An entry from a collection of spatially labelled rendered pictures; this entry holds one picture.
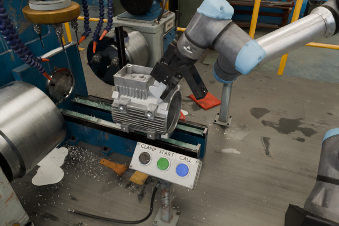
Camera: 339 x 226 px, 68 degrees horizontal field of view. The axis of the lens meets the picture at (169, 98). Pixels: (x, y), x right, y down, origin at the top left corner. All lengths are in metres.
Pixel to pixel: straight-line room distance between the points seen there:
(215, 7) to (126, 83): 0.40
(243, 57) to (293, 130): 0.73
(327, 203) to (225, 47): 0.45
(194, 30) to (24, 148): 0.54
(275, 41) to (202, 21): 0.25
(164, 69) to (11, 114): 0.42
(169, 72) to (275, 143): 0.64
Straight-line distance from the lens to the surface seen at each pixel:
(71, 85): 1.17
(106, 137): 1.02
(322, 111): 1.46
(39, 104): 0.81
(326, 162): 0.78
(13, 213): 0.83
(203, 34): 0.62
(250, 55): 0.59
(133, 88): 0.83
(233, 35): 0.60
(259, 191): 0.96
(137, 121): 0.85
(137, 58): 1.17
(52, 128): 0.82
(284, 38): 0.78
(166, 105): 0.79
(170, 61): 0.70
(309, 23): 0.83
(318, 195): 0.77
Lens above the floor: 1.54
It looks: 33 degrees down
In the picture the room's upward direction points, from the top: straight up
